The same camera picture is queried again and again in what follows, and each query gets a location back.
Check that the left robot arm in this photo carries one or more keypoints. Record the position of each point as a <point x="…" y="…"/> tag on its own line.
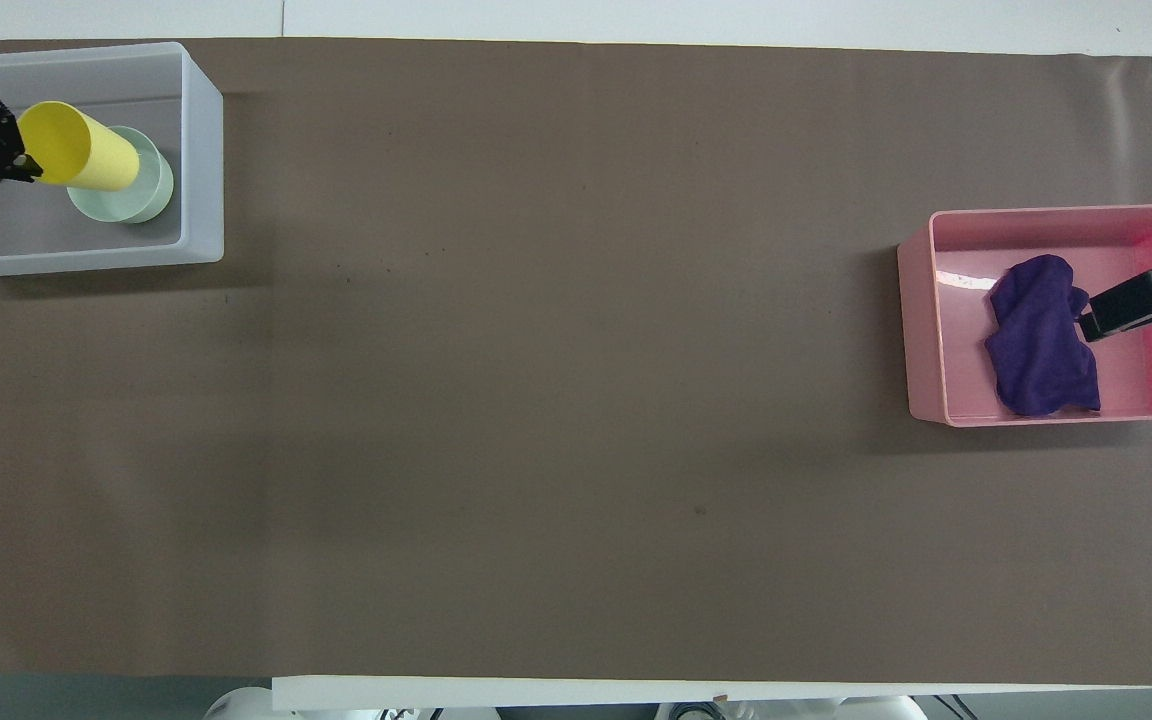
<point x="236" y="704"/>

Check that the purple cloth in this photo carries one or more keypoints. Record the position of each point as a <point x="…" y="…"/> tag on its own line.
<point x="1036" y="350"/>

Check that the pink plastic box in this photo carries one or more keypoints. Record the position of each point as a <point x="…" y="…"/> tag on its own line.
<point x="946" y="330"/>

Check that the translucent white plastic box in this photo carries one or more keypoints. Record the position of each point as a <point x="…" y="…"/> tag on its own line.
<point x="198" y="170"/>

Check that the yellow plastic cup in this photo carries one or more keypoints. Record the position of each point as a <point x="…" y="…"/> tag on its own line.
<point x="86" y="152"/>

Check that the pale green cup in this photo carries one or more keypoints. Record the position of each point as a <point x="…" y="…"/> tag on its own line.
<point x="141" y="190"/>

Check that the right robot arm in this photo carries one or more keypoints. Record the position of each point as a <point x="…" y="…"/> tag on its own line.
<point x="881" y="708"/>

